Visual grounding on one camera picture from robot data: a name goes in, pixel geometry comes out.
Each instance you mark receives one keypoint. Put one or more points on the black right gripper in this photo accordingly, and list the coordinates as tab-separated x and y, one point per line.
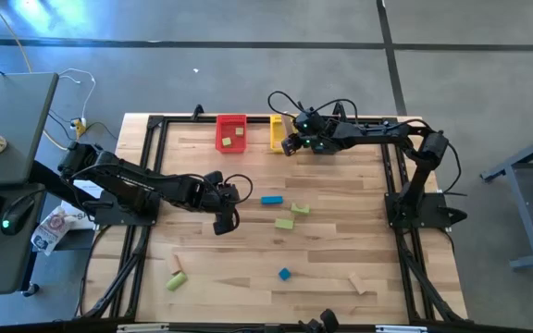
319	142

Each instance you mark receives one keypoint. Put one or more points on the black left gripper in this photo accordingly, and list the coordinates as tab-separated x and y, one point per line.
218	199

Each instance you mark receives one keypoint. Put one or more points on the wooden long block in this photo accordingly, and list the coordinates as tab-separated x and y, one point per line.
288	124

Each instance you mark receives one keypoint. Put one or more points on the blue rectangular block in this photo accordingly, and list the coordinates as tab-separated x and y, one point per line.
271	200

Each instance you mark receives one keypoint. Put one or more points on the green cube block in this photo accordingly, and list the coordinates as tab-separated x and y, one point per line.
239	131
226	141

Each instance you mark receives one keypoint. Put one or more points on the green rectangular block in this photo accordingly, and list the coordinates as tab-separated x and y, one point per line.
284	224

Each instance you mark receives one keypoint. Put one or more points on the green arch block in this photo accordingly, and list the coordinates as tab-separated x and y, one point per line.
300	209

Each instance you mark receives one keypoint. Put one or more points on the wooden cylinder block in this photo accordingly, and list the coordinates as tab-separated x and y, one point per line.
175	263

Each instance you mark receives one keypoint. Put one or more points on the blue cube block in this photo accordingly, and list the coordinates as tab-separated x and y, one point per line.
284	274

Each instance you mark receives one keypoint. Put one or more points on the green cylinder block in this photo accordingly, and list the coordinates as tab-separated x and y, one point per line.
176	281

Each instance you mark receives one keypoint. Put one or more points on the wooden rectangular block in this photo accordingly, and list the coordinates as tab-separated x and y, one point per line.
357	283

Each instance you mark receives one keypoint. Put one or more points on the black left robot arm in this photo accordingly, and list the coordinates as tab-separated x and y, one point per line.
146	185

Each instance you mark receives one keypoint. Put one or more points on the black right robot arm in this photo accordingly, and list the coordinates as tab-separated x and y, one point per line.
377	131

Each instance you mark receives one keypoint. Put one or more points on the yellow plastic basket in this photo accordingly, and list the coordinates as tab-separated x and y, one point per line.
275	134

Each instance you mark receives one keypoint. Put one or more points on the red plastic basket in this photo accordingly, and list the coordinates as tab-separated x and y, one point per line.
220	125

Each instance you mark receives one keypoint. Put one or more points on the black clamp device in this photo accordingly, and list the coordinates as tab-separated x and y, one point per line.
329	320

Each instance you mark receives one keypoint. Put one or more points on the white cardboard box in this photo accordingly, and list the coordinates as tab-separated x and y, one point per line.
79	217

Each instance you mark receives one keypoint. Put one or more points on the yellow power plug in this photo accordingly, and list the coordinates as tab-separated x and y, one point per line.
80	126

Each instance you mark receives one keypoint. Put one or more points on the white printed snack bag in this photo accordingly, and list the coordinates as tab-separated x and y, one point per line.
51	229

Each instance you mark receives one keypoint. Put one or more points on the black computer mouse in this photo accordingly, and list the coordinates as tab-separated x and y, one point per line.
16	215

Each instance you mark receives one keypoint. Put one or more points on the grey metal table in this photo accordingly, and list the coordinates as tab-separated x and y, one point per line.
525	203

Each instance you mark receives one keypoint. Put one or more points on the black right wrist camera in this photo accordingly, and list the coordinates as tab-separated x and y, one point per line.
311	121

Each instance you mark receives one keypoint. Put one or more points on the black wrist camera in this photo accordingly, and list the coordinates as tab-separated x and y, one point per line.
214	177
311	121

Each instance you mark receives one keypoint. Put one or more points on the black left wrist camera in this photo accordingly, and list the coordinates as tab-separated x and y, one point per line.
214	177

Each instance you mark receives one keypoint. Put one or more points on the black metal table frame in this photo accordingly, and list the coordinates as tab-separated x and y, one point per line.
155	152

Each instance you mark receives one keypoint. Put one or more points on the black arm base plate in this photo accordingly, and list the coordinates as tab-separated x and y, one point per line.
433	208
123	218

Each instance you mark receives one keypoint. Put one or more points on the silver metal bracket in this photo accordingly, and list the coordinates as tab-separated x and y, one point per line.
141	328
400	329

